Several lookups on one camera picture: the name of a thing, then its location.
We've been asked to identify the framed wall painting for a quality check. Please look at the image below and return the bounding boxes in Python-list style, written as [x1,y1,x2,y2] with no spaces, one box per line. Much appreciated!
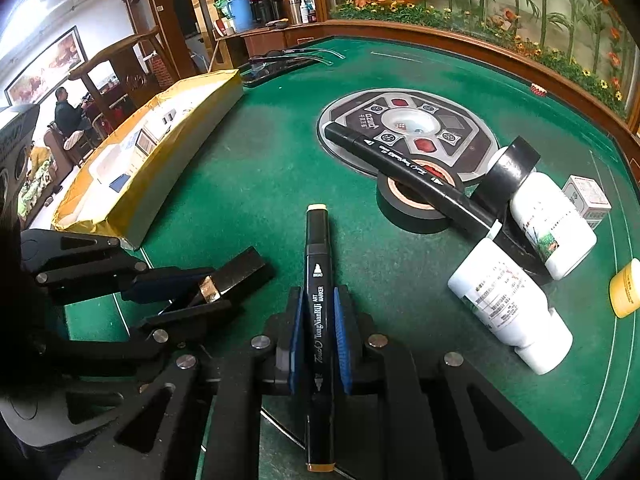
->
[4,26,90,107]

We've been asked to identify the artificial flower planter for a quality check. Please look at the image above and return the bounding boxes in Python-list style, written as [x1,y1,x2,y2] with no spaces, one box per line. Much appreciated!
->
[327,0,636,116]

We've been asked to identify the black pen gold band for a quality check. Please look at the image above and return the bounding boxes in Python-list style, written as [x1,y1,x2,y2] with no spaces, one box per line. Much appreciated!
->
[175,246,276,311]

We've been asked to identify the blue thermos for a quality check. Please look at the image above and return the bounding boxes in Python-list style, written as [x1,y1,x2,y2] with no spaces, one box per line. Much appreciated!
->
[227,0,256,33]

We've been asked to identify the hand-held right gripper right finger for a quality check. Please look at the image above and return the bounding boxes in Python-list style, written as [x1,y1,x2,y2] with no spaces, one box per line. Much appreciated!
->
[334,287,583,480]

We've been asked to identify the eyeglasses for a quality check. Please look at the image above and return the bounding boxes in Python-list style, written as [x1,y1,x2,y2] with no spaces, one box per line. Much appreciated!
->
[247,47,347,87]

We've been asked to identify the white bottle text label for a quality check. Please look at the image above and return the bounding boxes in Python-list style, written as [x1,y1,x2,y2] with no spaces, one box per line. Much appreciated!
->
[447,237,574,376]

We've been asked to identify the yellow cardboard box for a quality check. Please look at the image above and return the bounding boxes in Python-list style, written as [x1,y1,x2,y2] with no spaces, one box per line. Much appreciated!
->
[51,69,245,252]

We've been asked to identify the black marker cream tips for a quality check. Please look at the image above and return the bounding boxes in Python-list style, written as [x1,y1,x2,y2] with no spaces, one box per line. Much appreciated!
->
[303,203,337,473]

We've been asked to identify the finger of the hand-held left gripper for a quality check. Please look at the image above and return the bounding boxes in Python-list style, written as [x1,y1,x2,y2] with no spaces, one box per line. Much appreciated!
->
[30,300,246,361]
[20,228,221,306]

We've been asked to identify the black thermos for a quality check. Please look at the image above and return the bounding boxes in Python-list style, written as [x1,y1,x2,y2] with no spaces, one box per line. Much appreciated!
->
[250,0,283,23]

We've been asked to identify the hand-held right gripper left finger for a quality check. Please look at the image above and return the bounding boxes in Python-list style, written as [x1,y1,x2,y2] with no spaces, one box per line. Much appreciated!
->
[60,287,307,480]

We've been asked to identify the black marker white tip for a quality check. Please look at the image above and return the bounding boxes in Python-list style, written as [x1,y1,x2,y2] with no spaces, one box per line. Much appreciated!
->
[324,122,502,241]

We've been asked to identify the wooden cabinet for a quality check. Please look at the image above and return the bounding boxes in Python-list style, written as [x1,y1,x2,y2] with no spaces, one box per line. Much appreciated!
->
[215,20,331,68]

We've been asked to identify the yellow jar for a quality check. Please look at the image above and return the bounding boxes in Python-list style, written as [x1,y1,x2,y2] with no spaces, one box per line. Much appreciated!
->
[608,258,640,320]

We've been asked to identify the black tape roll red core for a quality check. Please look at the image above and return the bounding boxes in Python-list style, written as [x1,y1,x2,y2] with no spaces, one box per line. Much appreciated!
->
[376,159,463,234]

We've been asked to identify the small white green box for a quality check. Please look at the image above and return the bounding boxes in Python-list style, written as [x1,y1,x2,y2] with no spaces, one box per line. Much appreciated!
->
[561,175,612,231]

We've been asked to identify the round table control panel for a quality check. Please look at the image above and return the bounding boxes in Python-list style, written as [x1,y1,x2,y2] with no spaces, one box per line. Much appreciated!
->
[316,89,500,183]

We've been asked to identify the white bottle green label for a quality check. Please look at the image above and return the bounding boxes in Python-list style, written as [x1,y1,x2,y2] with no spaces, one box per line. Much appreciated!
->
[510,171,598,281]

